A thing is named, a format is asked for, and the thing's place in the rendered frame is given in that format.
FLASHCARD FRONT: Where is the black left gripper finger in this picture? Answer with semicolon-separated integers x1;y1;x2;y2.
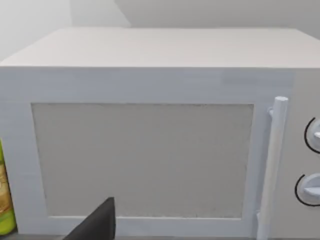
61;196;117;240

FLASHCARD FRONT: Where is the pale microwave door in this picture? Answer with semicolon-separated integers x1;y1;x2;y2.
0;66;294;239

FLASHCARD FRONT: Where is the green bottle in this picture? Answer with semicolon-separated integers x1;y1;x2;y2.
0;137;17;236

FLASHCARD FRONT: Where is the pale microwave oven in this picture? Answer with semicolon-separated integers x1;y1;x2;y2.
0;27;320;240

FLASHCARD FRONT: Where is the pale microwave knob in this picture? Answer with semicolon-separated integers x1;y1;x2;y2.
294;173;320;208
303;116;320;154

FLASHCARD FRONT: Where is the pale microwave door handle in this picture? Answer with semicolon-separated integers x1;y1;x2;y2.
255;96;289;240

